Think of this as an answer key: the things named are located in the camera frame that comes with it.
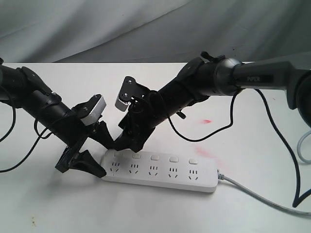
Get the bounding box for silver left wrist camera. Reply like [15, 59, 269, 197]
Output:
[78, 94, 106, 126]

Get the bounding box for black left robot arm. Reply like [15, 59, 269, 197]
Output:
[0, 65, 114, 178]

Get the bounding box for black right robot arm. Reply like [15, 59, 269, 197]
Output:
[114, 51, 311, 152]

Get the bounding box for grey backdrop cloth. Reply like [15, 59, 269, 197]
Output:
[0, 0, 311, 63]

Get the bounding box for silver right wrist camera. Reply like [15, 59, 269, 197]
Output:
[115, 76, 150, 112]

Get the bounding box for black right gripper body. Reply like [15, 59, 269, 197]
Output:
[119, 90, 156, 139]

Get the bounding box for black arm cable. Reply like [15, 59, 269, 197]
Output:
[0, 87, 53, 173]
[167, 88, 311, 208]

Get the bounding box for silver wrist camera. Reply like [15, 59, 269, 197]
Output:
[115, 76, 150, 112]
[78, 94, 106, 126]

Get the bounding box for white five-socket power strip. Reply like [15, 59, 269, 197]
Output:
[101, 150, 218, 193]

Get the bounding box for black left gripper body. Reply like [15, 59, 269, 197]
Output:
[52, 103, 99, 173]

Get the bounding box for grey power cable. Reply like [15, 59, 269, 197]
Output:
[216, 129, 311, 216]

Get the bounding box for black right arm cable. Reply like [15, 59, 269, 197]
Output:
[167, 88, 311, 208]

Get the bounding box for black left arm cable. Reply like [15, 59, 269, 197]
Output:
[0, 87, 53, 173]

